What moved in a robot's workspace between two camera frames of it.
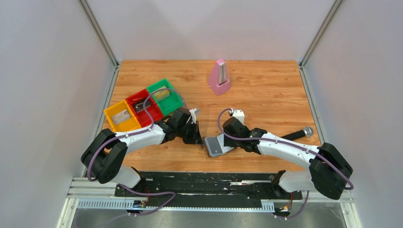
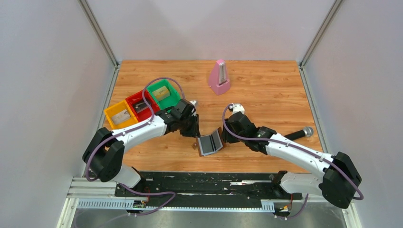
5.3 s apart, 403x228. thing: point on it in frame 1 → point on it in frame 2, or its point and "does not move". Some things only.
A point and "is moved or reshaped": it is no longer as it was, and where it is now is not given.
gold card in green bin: [161, 94] does not move
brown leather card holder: [215, 146] is moved or reshaped
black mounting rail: [182, 189] does not move
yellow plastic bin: [121, 118] does not move
